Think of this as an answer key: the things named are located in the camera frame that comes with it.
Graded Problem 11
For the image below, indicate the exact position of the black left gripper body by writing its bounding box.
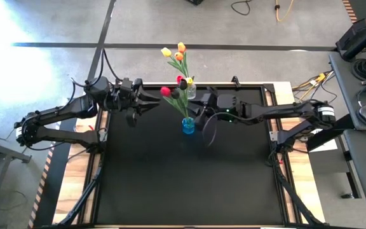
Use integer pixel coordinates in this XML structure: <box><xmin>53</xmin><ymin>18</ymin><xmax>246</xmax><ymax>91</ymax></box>
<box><xmin>114</xmin><ymin>77</ymin><xmax>144</xmax><ymax>128</ymax></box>

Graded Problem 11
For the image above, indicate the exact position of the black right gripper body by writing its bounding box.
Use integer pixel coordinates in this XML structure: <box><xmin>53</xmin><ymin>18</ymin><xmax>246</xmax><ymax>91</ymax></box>
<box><xmin>194</xmin><ymin>85</ymin><xmax>219</xmax><ymax>127</ymax></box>

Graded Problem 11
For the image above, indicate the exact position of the red artificial tulip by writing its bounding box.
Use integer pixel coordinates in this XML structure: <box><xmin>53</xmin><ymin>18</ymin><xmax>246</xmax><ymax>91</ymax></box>
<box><xmin>159</xmin><ymin>86</ymin><xmax>189</xmax><ymax>120</ymax></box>
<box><xmin>175</xmin><ymin>75</ymin><xmax>190</xmax><ymax>120</ymax></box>

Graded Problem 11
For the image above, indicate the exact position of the orange artificial tulip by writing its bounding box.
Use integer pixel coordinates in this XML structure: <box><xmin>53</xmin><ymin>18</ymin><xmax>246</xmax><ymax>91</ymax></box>
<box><xmin>177</xmin><ymin>41</ymin><xmax>190</xmax><ymax>80</ymax></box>
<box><xmin>174</xmin><ymin>52</ymin><xmax>190</xmax><ymax>80</ymax></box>

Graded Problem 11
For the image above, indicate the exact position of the clear glass vase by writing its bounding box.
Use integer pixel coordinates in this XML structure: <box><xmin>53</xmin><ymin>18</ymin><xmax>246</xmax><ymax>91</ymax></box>
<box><xmin>186</xmin><ymin>82</ymin><xmax>197</xmax><ymax>101</ymax></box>

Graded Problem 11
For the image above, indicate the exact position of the blue textured glass vase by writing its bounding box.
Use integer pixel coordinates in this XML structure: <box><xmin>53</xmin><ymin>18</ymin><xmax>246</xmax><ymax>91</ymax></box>
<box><xmin>181</xmin><ymin>116</ymin><xmax>196</xmax><ymax>134</ymax></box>

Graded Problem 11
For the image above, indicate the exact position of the white paper sheet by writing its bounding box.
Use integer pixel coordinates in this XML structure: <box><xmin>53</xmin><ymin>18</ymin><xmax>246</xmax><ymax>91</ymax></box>
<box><xmin>316</xmin><ymin>139</ymin><xmax>339</xmax><ymax>153</ymax></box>

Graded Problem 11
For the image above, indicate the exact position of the black support bar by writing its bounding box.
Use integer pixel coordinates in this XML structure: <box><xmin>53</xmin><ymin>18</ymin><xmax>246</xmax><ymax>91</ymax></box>
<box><xmin>306</xmin><ymin>113</ymin><xmax>356</xmax><ymax>153</ymax></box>

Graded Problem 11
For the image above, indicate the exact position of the grey side desk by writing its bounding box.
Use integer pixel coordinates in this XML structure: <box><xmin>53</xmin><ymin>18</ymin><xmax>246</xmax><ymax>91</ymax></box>
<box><xmin>341</xmin><ymin>128</ymin><xmax>366</xmax><ymax>208</ymax></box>
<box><xmin>328</xmin><ymin>50</ymin><xmax>366</xmax><ymax>131</ymax></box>

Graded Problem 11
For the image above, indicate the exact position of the black red case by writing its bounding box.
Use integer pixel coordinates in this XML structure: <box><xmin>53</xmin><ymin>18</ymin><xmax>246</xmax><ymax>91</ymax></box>
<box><xmin>335</xmin><ymin>17</ymin><xmax>366</xmax><ymax>52</ymax></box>

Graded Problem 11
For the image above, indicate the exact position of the thick black bar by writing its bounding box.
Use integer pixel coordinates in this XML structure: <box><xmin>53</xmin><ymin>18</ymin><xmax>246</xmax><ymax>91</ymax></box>
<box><xmin>341</xmin><ymin>18</ymin><xmax>366</xmax><ymax>61</ymax></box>

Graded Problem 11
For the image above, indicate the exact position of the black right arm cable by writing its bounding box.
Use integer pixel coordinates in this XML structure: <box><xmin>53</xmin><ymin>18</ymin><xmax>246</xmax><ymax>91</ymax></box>
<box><xmin>201</xmin><ymin>111</ymin><xmax>218</xmax><ymax>148</ymax></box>

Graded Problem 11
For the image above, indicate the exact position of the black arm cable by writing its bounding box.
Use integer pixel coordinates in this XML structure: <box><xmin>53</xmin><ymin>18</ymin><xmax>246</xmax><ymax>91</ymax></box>
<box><xmin>70</xmin><ymin>47</ymin><xmax>123</xmax><ymax>96</ymax></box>
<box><xmin>201</xmin><ymin>111</ymin><xmax>218</xmax><ymax>148</ymax></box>

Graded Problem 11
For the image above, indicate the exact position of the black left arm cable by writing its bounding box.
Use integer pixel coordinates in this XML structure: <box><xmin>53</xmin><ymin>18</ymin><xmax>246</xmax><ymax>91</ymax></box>
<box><xmin>70</xmin><ymin>47</ymin><xmax>123</xmax><ymax>96</ymax></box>

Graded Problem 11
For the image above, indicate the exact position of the black floor cable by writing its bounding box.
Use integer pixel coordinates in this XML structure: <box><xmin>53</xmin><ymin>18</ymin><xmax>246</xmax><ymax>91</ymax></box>
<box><xmin>230</xmin><ymin>0</ymin><xmax>252</xmax><ymax>17</ymax></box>

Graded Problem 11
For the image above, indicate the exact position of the yellow floor cable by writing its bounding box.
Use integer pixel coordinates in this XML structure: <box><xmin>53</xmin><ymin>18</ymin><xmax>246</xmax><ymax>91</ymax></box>
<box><xmin>274</xmin><ymin>0</ymin><xmax>295</xmax><ymax>22</ymax></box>
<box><xmin>292</xmin><ymin>71</ymin><xmax>335</xmax><ymax>102</ymax></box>

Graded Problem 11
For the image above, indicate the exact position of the black diagonal frame strut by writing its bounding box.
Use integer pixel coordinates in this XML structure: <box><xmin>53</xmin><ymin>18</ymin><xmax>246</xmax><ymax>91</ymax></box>
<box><xmin>273</xmin><ymin>158</ymin><xmax>322</xmax><ymax>226</ymax></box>
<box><xmin>58</xmin><ymin>165</ymin><xmax>104</xmax><ymax>226</ymax></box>

